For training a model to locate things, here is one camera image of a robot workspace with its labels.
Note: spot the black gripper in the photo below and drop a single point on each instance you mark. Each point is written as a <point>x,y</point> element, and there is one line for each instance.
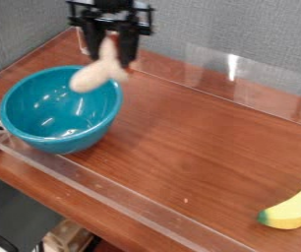
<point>127,16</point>

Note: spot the blue ceramic bowl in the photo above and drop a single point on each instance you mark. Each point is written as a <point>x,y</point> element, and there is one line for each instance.
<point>56,120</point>

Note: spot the clear acrylic back barrier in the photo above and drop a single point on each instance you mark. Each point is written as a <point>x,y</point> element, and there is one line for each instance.
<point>259,86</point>

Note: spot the clear acrylic barrier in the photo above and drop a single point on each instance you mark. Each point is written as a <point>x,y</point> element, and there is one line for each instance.
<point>194,235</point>
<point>259,86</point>

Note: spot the clear acrylic front barrier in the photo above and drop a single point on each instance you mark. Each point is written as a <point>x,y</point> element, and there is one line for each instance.
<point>194,235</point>

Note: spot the wooden object below table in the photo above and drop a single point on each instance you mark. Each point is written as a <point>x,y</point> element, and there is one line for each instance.
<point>68,237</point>

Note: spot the yellow toy banana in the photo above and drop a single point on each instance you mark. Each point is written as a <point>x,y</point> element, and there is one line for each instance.
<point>283,215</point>

